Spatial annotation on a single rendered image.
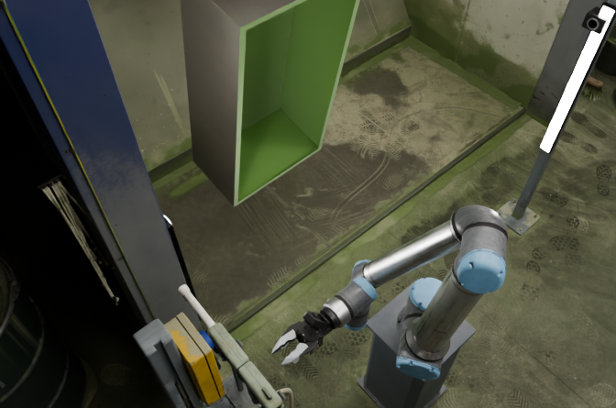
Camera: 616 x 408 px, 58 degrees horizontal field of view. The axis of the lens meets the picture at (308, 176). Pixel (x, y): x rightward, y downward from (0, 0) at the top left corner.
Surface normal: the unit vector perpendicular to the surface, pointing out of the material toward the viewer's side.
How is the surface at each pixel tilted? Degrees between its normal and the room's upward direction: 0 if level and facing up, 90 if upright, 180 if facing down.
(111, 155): 90
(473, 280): 82
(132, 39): 57
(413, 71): 0
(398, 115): 0
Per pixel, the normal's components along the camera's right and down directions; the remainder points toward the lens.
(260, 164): 0.13, -0.53
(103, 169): 0.64, 0.57
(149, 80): 0.54, 0.13
